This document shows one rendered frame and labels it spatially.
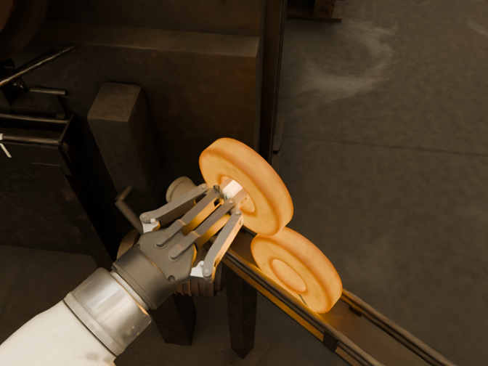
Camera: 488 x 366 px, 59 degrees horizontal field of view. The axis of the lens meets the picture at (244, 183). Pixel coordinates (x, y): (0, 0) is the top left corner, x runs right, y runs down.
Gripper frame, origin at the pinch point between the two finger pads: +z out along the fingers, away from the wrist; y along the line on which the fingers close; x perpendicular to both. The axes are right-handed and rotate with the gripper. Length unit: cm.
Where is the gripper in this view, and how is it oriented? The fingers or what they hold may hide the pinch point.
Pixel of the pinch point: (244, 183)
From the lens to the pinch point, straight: 58.8
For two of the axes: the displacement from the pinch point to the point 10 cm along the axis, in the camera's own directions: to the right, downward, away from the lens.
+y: 7.4, 5.4, -4.0
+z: 6.7, -6.3, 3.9
